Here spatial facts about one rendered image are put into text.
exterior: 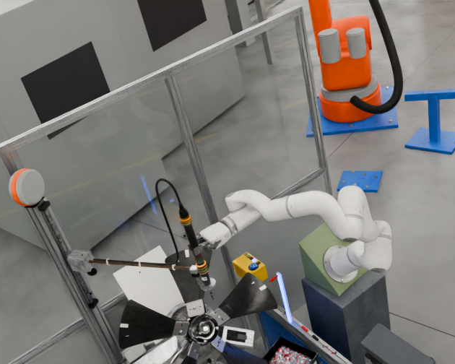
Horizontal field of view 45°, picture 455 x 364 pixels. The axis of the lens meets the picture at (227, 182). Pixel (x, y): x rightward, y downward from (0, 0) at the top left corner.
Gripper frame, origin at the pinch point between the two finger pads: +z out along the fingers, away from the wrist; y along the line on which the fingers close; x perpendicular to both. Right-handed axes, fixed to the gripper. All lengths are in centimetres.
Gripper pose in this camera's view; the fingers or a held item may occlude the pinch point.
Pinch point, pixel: (195, 248)
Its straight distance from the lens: 226.5
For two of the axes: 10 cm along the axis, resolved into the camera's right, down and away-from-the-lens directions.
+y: -5.7, -3.3, 7.6
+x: -2.3, -8.2, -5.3
